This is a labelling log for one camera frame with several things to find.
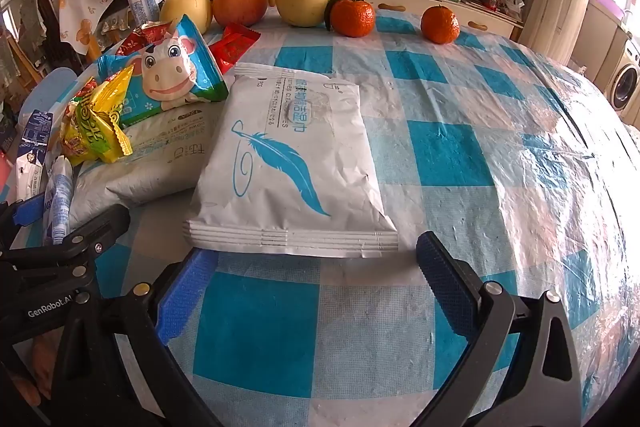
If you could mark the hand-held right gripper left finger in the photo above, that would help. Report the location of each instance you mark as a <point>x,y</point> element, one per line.
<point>187,294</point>

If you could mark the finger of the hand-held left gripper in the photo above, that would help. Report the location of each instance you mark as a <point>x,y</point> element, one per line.
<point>100,227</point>
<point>30,210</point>

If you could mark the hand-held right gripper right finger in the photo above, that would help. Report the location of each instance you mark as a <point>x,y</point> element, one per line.
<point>445,287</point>

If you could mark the white blue squeezed tube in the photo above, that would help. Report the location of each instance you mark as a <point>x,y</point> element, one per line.
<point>59,202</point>

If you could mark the crushed white blue pouch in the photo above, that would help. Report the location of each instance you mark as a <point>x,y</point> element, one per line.
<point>32,132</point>

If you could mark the white feather print wipes packet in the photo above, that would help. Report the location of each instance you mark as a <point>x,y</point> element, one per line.
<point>290,157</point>

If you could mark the blue cow print packet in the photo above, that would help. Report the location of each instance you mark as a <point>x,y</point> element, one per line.
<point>165,67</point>

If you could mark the red snack wrapper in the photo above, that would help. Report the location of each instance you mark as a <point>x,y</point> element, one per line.
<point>232,47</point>

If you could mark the grey white wipes packet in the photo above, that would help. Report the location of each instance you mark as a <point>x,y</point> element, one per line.
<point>150,167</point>

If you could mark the yellow snack wrapper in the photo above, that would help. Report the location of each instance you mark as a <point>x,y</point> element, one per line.
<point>100,127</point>

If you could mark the blue white checkered tablecloth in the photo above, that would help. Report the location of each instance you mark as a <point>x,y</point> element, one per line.
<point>450,147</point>

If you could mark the red white crumpled wrapper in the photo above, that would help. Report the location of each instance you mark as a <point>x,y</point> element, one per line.
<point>137,39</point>

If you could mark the orange print white cloth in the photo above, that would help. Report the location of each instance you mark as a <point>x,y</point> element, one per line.
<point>90,7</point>

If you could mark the large yellow apple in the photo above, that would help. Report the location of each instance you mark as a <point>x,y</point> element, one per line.
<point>185,7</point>

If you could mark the right red tomato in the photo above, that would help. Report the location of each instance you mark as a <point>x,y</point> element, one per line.
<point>440,24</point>

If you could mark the red tomato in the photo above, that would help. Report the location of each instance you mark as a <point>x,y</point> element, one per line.
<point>440,24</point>
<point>352,19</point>

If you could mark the red apple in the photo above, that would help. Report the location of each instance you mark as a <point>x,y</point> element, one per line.
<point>240,2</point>

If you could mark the white washing machine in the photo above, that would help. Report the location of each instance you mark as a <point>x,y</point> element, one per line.
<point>625,82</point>

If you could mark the left red tomato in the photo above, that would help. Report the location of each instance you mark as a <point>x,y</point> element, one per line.
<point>352,19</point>

